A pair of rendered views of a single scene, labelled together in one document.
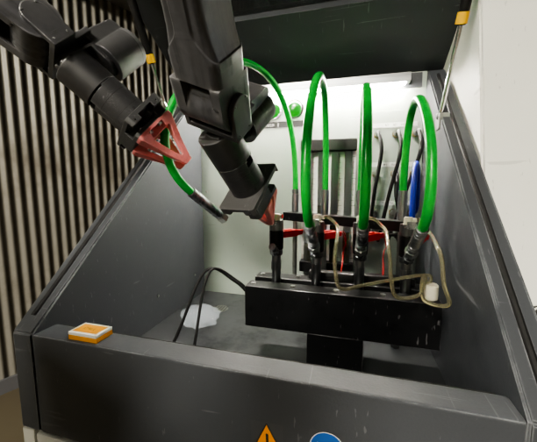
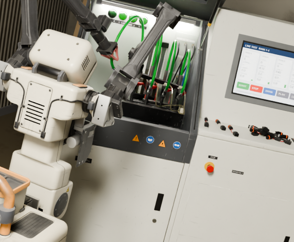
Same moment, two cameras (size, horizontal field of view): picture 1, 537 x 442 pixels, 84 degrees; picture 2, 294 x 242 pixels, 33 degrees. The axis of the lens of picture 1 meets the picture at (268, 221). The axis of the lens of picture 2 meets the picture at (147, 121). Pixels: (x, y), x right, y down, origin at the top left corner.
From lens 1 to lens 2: 211 cm
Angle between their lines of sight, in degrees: 22
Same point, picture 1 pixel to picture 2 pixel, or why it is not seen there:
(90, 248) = not seen: hidden behind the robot
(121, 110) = (106, 46)
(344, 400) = (156, 128)
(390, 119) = (184, 37)
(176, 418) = (111, 133)
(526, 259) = (208, 104)
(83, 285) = not seen: hidden behind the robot
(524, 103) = (219, 57)
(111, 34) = (105, 20)
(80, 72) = (100, 36)
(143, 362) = not seen: hidden behind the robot
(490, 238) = (197, 97)
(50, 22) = (98, 24)
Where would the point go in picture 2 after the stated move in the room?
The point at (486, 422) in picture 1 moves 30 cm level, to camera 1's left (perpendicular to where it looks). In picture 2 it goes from (182, 133) to (125, 127)
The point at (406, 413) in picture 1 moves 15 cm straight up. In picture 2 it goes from (168, 131) to (175, 103)
